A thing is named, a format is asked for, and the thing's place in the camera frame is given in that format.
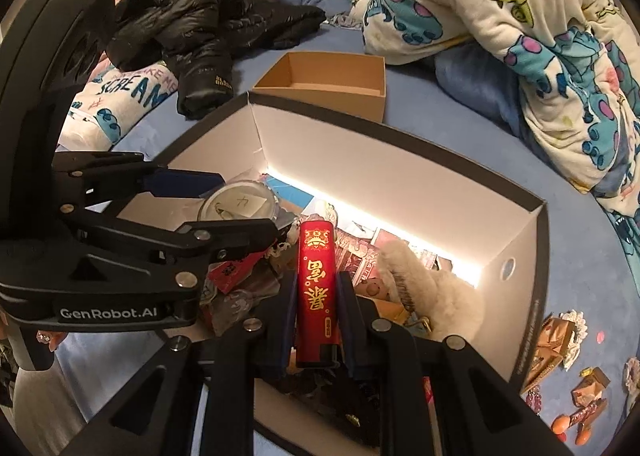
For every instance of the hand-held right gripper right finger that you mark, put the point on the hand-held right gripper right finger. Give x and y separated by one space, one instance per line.
347 326

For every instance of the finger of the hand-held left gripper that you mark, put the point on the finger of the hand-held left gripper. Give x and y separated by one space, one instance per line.
225 236
185 183

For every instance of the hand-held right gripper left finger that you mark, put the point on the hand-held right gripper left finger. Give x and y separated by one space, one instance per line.
287 326

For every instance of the round clear plastic lid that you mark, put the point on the round clear plastic lid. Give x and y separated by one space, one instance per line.
240 203

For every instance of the red lighter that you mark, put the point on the red lighter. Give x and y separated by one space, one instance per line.
315 286

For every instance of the black shoe box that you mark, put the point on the black shoe box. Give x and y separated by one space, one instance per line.
400 175

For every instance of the person's left hand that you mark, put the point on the person's left hand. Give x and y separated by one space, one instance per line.
47 338

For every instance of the small red packet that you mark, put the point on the small red packet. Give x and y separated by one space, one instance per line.
230 273

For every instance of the pile of printed cards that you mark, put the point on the pile of printed cards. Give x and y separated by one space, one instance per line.
360 256

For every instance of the white fluffy plush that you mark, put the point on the white fluffy plush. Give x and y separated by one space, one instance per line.
440 296

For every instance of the white printed pillow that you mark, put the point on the white printed pillow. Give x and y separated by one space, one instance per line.
125 95

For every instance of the black puffer jacket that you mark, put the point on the black puffer jacket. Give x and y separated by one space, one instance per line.
200 35

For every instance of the brown cardboard box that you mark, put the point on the brown cardboard box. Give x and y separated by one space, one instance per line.
325 103

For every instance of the gold triangular snack packet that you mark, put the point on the gold triangular snack packet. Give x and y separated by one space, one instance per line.
590 386
540 371
557 333

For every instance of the small orange ball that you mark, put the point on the small orange ball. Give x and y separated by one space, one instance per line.
562 423
582 433

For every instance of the blue bed sheet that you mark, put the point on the blue bed sheet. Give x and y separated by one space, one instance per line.
575 261

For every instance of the pink and white scrunchie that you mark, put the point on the pink and white scrunchie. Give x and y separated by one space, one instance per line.
631 378

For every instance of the cartoon monster printed blanket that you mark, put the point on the cartoon monster printed blanket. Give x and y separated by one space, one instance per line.
500 60

